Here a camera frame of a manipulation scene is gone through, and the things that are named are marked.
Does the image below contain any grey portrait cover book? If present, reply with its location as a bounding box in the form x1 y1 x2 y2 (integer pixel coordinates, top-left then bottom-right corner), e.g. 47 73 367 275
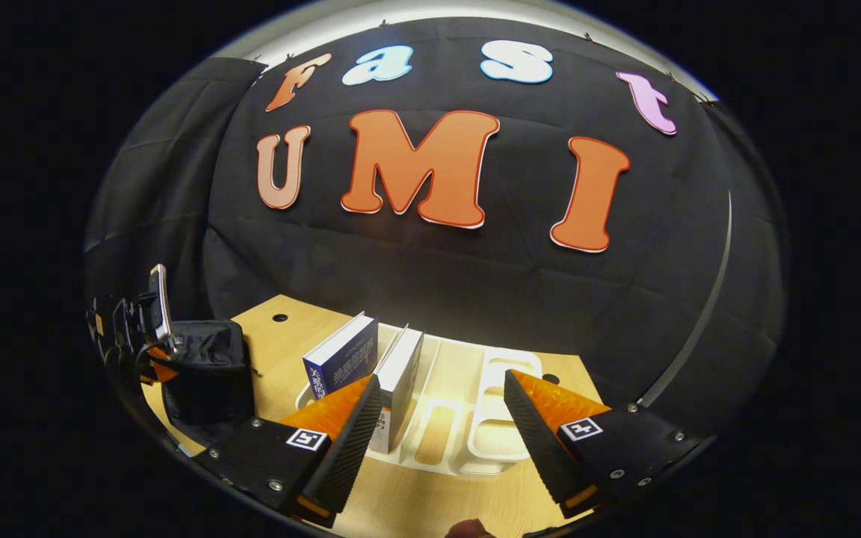
369 325 425 454

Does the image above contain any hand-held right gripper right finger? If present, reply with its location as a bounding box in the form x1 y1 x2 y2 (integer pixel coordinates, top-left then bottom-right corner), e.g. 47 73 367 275
503 368 704 520

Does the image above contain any black schoolbag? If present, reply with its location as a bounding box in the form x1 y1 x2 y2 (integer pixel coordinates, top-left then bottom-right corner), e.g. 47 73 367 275
161 320 256 430

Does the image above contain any blue book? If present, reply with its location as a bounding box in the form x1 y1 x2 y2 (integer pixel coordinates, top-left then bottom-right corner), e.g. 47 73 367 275
302 312 379 397

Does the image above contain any thin grey pole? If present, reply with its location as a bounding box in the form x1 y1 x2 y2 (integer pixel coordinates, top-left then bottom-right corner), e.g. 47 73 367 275
638 191 734 408

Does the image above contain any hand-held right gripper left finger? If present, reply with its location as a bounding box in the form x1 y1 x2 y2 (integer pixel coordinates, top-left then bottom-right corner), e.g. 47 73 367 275
195 374 385 528

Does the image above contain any white bookshelf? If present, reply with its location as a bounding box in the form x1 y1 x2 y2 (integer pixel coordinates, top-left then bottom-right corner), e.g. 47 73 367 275
294 329 543 477

